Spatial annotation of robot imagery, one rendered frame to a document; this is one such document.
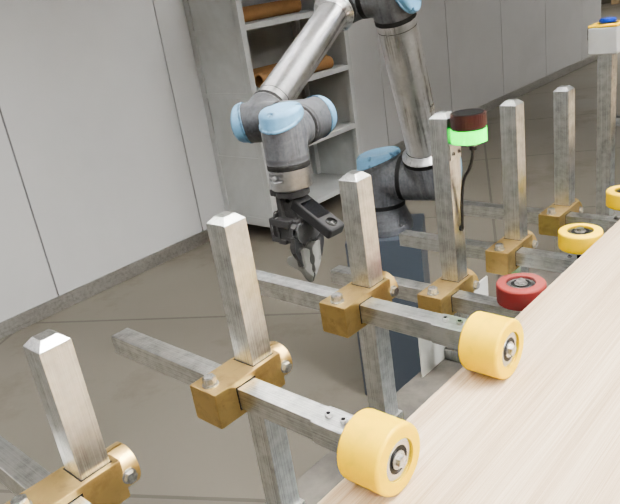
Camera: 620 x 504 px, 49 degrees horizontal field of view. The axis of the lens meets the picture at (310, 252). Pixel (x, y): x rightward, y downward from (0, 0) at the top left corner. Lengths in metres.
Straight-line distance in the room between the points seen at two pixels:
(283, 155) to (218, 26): 2.68
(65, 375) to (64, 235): 3.07
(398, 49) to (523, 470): 1.37
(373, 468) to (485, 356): 0.25
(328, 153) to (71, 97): 1.89
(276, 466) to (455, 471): 0.29
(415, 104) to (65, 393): 1.50
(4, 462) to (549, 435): 0.62
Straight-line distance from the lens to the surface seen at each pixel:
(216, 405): 0.85
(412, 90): 1.99
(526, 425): 0.85
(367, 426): 0.73
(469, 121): 1.13
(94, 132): 3.81
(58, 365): 0.72
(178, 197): 4.14
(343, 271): 1.38
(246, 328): 0.86
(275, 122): 1.33
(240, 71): 3.91
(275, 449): 0.96
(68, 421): 0.74
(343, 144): 4.71
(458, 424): 0.85
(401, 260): 2.24
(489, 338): 0.88
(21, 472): 0.85
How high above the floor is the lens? 1.41
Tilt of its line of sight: 22 degrees down
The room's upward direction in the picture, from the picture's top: 9 degrees counter-clockwise
